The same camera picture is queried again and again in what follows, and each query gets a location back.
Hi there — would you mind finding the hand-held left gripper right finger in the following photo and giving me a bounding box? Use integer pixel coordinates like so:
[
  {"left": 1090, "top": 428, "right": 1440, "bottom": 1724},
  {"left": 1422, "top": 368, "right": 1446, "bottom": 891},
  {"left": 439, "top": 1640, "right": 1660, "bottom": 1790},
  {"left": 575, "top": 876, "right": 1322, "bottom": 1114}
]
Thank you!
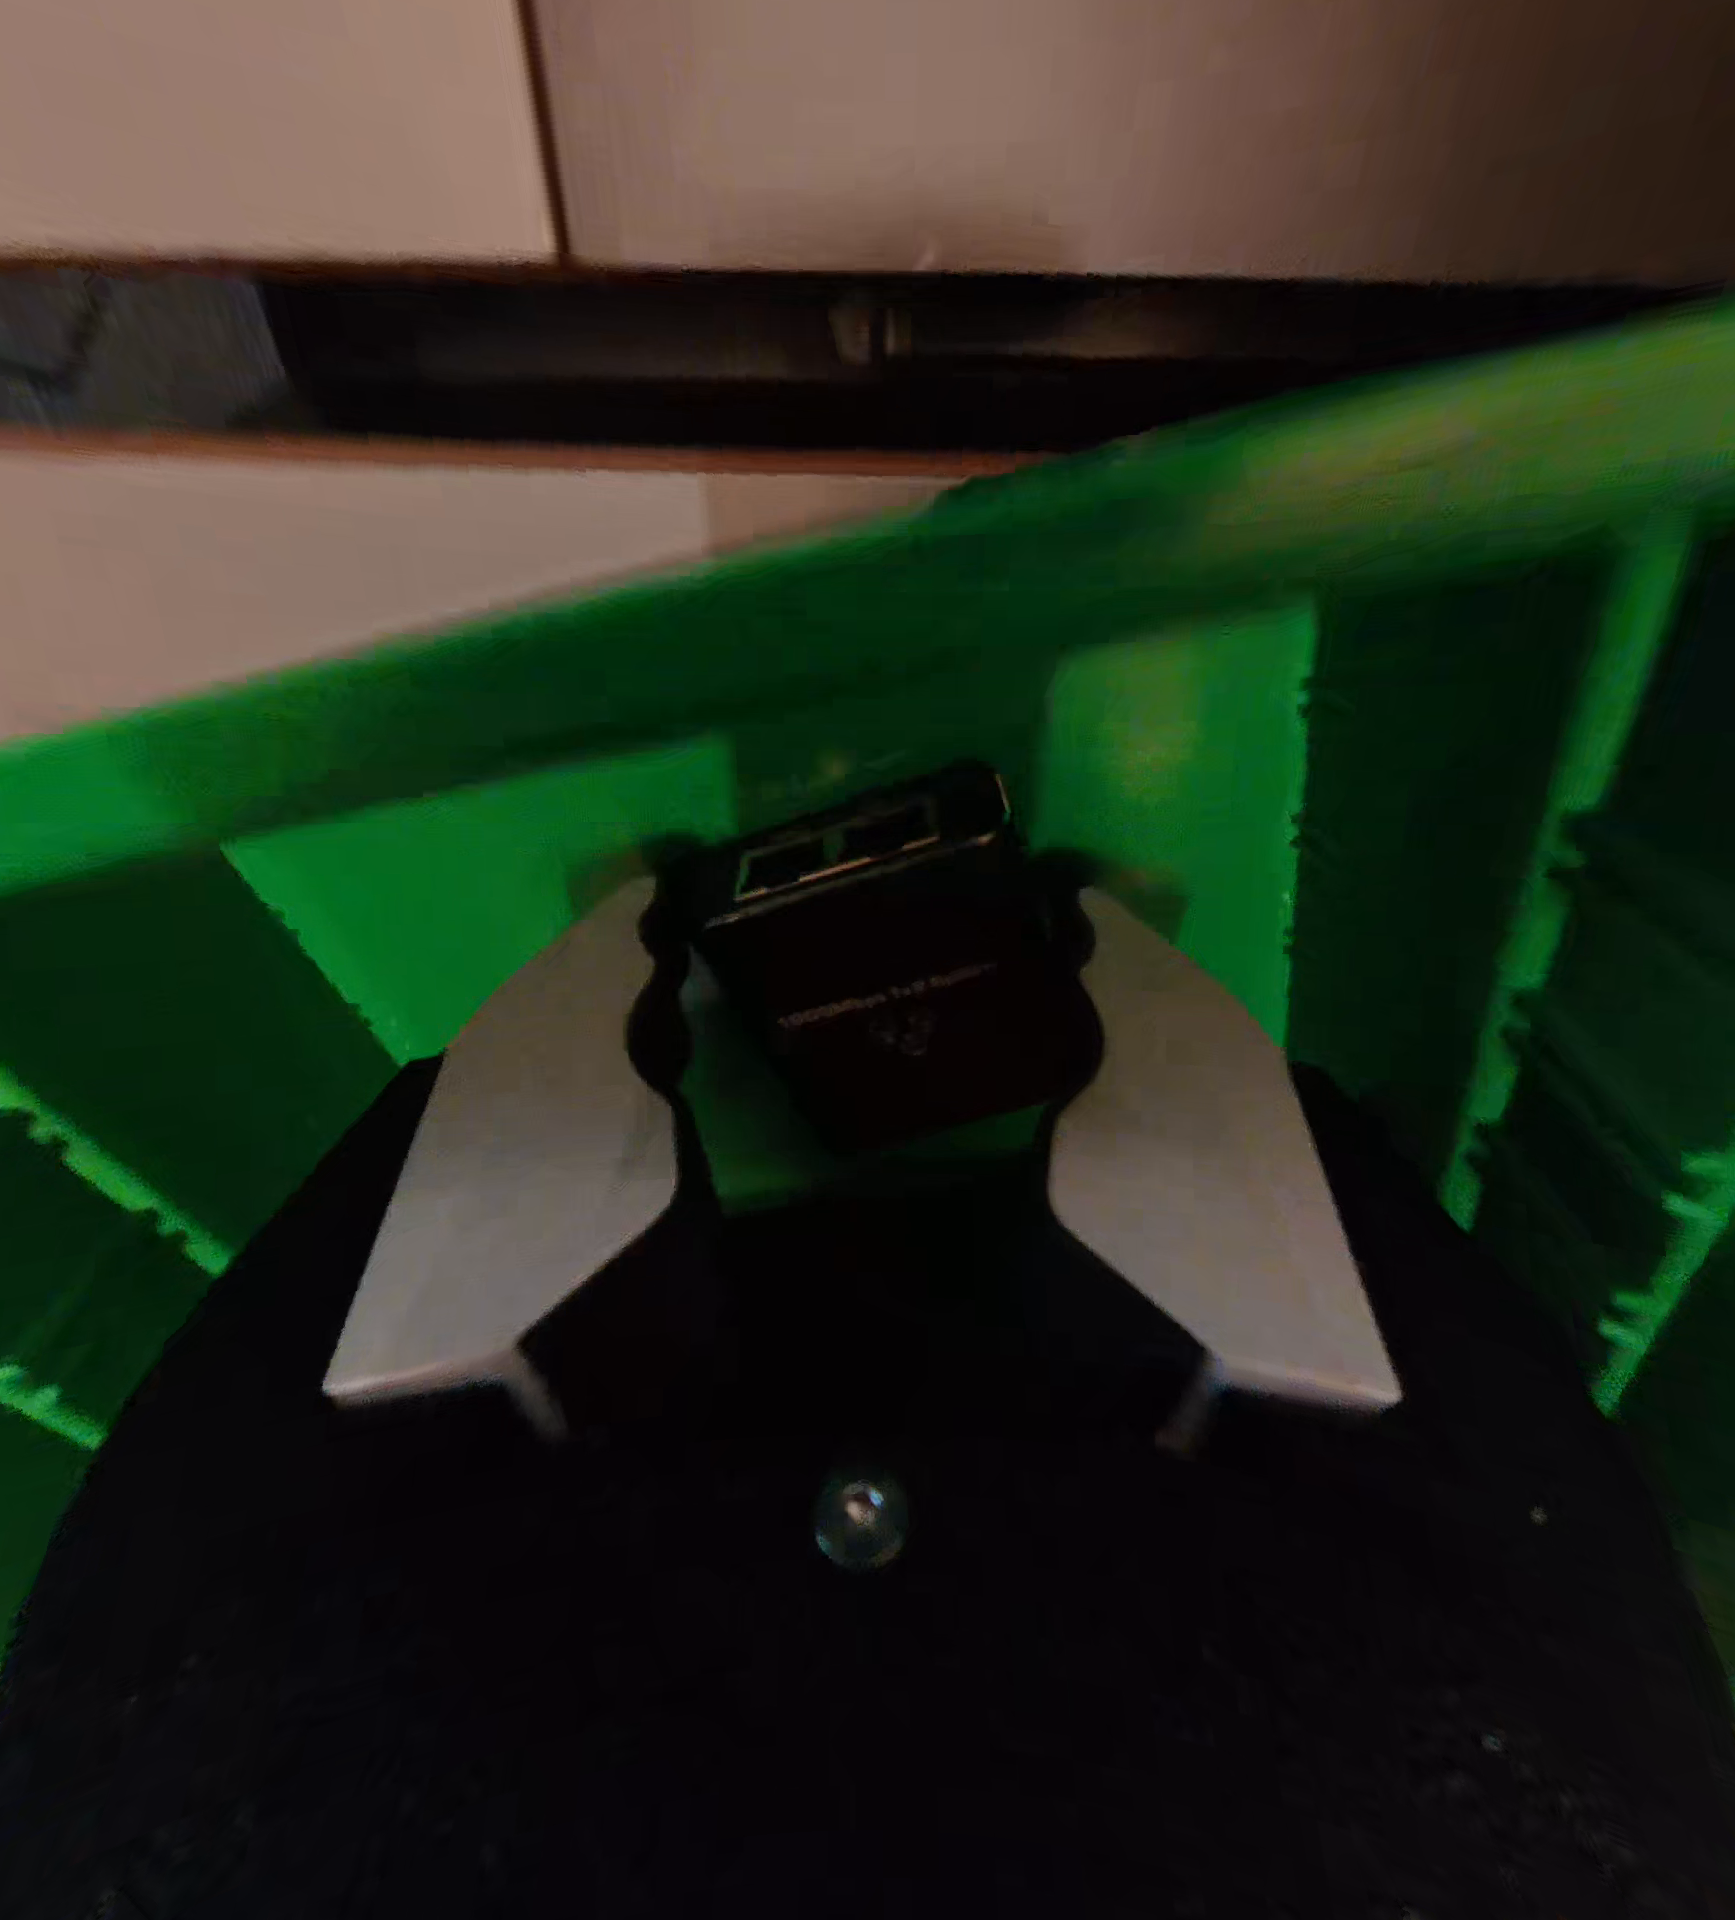
[{"left": 1048, "top": 884, "right": 1408, "bottom": 1454}]

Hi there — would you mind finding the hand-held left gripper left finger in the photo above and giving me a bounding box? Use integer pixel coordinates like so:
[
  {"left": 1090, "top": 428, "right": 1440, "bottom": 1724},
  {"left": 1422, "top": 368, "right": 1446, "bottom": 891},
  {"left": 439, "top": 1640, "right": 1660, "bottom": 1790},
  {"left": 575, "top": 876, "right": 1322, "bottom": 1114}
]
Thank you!
[{"left": 323, "top": 876, "right": 687, "bottom": 1427}]

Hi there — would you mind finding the black ethernet splitter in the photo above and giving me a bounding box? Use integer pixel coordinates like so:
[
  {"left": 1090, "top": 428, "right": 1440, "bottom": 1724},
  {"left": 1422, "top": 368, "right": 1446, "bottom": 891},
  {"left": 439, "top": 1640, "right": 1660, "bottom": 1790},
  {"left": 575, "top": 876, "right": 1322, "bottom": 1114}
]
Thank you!
[{"left": 695, "top": 762, "right": 1104, "bottom": 1153}]

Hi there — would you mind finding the green plastic bin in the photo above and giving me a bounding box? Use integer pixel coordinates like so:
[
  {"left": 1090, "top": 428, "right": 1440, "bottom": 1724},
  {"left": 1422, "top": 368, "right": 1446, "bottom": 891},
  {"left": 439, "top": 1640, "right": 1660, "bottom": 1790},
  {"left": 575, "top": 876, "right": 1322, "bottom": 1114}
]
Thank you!
[{"left": 0, "top": 269, "right": 1735, "bottom": 1742}]

